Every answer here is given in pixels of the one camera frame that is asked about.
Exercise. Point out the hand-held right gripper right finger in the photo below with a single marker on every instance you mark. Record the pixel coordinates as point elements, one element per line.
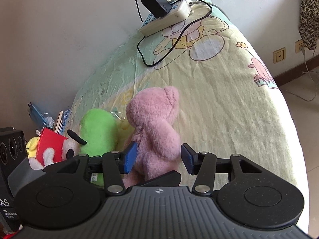
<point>188,160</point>

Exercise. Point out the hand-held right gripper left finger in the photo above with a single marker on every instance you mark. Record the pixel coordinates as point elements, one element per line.
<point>130,158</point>

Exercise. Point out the pink plush toy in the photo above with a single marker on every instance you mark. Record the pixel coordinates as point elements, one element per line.
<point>152,129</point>

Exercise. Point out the green plush toy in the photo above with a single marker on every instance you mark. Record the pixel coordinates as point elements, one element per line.
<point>99,132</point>

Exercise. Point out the yellow plush toy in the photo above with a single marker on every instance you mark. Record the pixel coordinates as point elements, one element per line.
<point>32,147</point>

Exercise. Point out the white plush dog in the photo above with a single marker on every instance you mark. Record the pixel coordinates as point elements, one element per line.
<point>48,154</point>

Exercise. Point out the red box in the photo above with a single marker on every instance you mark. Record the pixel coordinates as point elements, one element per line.
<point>51,139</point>

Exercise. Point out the blue plastic package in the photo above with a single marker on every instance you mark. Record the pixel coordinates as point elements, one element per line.
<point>37,113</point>

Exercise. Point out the stack of thin books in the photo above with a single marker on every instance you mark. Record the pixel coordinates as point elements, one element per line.
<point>60,123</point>

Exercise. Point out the printed bed sheet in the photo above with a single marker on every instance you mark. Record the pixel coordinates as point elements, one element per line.
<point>224,104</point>

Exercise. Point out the brown baseboard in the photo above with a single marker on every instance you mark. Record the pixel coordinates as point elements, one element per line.
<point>299,71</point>

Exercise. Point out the white power strip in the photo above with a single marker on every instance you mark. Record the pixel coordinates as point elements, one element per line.
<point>172,17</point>

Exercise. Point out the black power adapter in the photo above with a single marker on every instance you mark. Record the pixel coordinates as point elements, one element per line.
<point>155,2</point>

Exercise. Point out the dark patterned cloth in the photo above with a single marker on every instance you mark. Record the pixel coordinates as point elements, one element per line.
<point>309,17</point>

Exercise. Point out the yellow wall socket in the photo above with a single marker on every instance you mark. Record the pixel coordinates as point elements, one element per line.
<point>299,46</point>
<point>279,55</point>

